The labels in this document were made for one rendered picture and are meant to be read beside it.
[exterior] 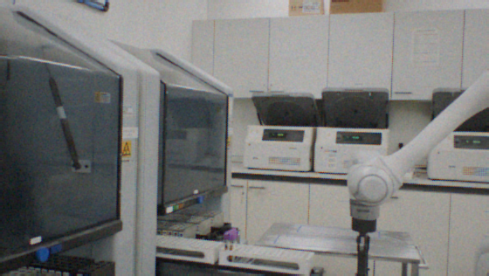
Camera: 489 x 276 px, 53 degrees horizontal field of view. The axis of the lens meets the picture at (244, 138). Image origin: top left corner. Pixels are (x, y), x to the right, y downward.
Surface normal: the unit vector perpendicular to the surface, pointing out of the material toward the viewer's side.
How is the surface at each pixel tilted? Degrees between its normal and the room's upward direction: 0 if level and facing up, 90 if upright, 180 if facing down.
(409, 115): 90
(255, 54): 90
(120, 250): 90
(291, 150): 90
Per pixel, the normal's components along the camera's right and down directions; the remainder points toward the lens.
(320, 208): -0.34, 0.02
